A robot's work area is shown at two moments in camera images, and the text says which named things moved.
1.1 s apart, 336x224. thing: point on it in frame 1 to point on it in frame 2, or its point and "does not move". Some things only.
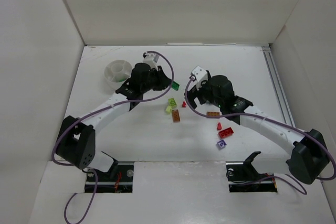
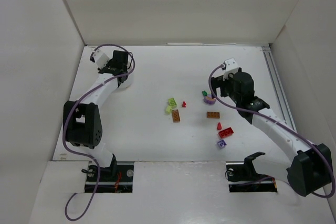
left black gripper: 161,78 to 111,69
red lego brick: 226,132 does not move
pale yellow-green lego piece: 168,109 does not move
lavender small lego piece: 221,145 does not move
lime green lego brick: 171,102 does not move
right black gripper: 199,93 to 216,85
